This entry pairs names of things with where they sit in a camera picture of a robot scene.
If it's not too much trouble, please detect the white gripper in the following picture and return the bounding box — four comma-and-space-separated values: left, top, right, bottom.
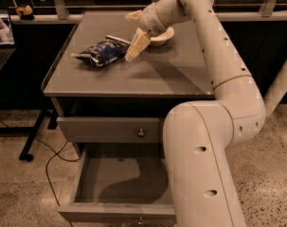
125, 0, 190, 61

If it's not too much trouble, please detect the grey upper drawer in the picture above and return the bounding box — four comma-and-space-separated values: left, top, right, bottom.
58, 117, 162, 144

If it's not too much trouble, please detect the white horizontal rail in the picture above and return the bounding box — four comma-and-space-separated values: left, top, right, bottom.
10, 10, 287, 24

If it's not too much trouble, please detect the grey open middle drawer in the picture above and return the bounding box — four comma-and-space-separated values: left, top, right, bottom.
59, 143, 176, 225

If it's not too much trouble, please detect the blue chip bag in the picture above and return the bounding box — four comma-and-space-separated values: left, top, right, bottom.
71, 35, 131, 67

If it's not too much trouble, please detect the round metal upper knob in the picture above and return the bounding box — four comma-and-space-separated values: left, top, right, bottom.
137, 129, 146, 137

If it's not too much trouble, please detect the white paper bowl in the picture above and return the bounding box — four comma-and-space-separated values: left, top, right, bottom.
150, 26, 174, 46

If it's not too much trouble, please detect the yellow black small object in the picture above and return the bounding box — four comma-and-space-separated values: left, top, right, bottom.
15, 5, 34, 21

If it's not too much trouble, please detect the white slanted pole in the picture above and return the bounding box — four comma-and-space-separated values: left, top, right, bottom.
264, 59, 287, 116

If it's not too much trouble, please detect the open laptop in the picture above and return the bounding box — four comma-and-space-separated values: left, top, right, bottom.
0, 8, 15, 71

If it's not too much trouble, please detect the black floor cable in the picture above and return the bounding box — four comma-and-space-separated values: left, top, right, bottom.
0, 111, 81, 227

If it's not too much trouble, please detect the black desk leg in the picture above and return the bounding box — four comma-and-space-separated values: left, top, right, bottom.
19, 109, 46, 162

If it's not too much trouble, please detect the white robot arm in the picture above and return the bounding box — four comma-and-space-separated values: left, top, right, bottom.
126, 0, 265, 227

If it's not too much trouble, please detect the grey wooden drawer cabinet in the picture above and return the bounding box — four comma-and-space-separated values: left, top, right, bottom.
41, 10, 215, 159

